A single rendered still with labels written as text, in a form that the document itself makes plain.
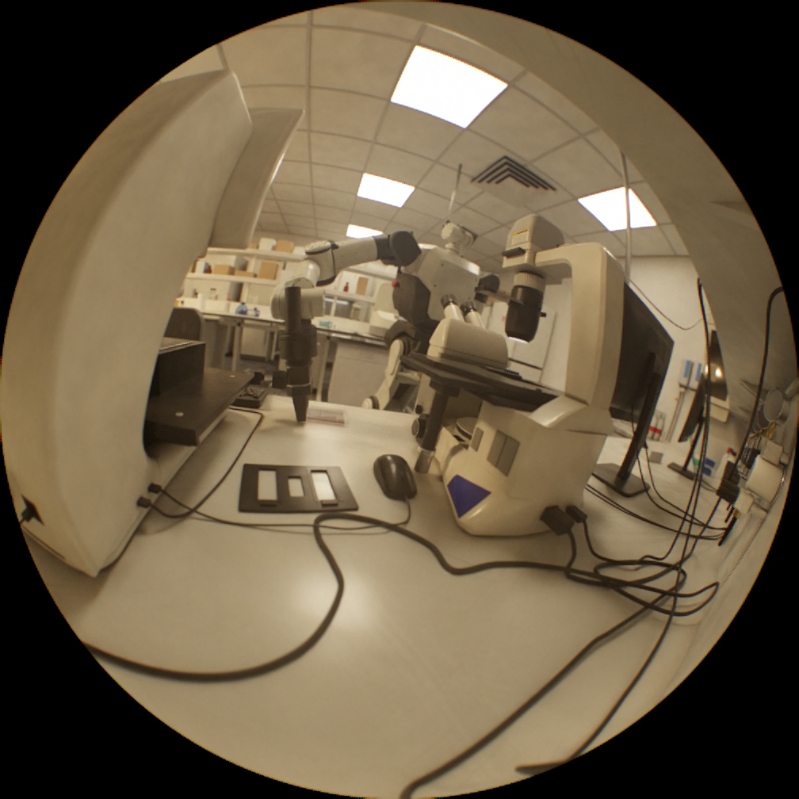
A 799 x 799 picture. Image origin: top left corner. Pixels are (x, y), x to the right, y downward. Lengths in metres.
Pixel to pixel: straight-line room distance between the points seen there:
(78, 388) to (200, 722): 0.25
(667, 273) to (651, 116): 3.21
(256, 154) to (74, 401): 0.38
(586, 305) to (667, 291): 3.00
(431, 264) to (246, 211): 0.67
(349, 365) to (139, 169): 2.71
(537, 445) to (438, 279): 0.71
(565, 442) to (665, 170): 0.36
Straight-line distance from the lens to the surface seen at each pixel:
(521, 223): 0.58
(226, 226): 0.41
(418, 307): 0.96
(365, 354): 2.80
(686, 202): 0.41
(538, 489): 0.38
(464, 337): 0.64
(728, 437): 2.95
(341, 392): 2.89
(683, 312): 3.25
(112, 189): 0.26
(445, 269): 0.94
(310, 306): 0.58
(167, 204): 0.32
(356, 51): 2.09
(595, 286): 0.41
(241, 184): 0.44
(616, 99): 0.31
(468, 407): 0.65
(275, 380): 0.53
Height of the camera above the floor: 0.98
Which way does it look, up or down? 14 degrees down
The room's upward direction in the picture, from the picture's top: 13 degrees clockwise
